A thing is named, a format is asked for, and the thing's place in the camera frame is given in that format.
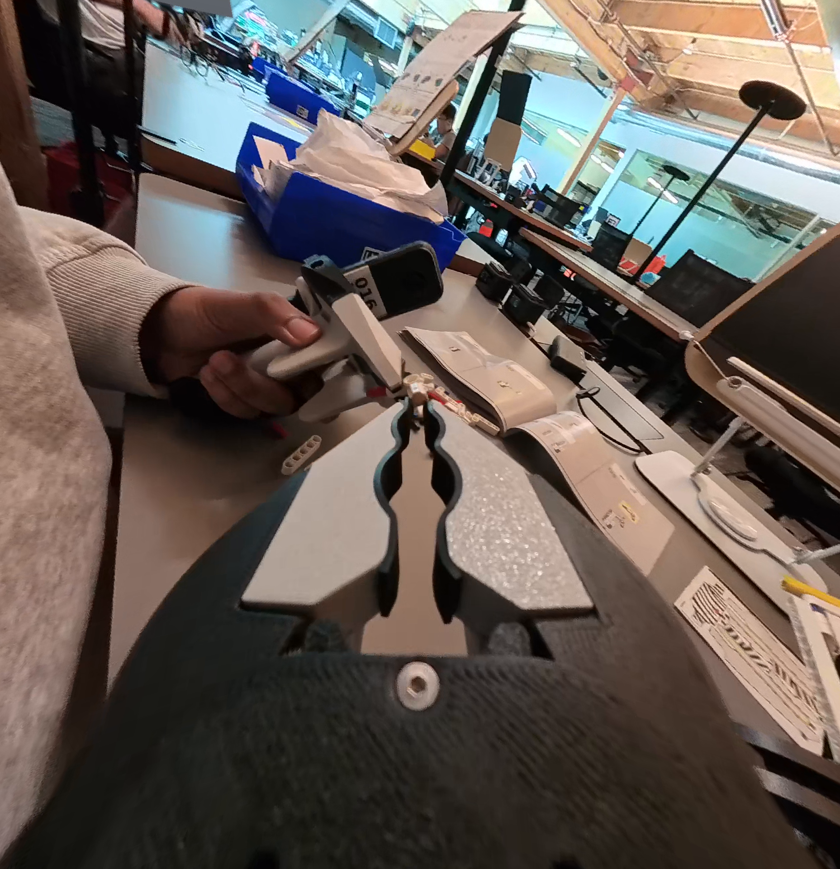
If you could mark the black charger box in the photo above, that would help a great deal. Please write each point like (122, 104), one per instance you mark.
(532, 304)
(496, 282)

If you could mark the white lego beam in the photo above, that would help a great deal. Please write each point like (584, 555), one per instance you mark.
(301, 455)

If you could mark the small blue bin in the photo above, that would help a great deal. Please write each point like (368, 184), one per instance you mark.
(294, 98)

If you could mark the dark desk divider panel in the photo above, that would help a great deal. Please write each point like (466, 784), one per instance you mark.
(786, 319)

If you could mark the person's left forearm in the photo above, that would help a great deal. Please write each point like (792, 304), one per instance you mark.
(87, 285)

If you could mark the short black floor lamp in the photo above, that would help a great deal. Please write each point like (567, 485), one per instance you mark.
(674, 173)

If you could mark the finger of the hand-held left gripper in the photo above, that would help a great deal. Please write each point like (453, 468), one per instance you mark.
(379, 346)
(338, 402)

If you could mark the white crumpled bags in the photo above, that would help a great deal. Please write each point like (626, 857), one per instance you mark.
(359, 163)

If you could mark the board with printed sheets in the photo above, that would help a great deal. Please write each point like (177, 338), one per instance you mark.
(426, 81)

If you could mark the red lego pin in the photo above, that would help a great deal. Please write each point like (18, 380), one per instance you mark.
(276, 429)

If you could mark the blue plastic bin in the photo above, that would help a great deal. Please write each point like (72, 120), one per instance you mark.
(338, 224)

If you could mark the tall black floor lamp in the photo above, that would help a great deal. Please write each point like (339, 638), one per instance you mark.
(772, 100)

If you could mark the small white lego assembly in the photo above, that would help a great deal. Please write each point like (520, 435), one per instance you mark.
(416, 390)

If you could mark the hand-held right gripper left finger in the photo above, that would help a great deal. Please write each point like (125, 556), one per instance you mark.
(318, 529)

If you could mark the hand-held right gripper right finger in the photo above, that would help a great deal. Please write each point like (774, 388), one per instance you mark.
(518, 543)

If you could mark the striped sticker sheet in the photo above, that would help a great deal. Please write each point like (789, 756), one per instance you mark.
(745, 652)

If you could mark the lego instruction booklet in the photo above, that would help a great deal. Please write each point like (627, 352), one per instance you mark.
(521, 400)

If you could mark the white desk lamp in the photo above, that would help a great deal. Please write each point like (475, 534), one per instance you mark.
(671, 478)

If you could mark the blue yellow lego vehicle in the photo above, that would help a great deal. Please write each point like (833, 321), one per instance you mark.
(823, 679)

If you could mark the long brown work desk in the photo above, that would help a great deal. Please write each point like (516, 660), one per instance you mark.
(596, 278)

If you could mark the person's left hand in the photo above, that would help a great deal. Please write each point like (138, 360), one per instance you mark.
(216, 326)

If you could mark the black power adapter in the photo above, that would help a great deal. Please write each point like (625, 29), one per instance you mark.
(568, 358)

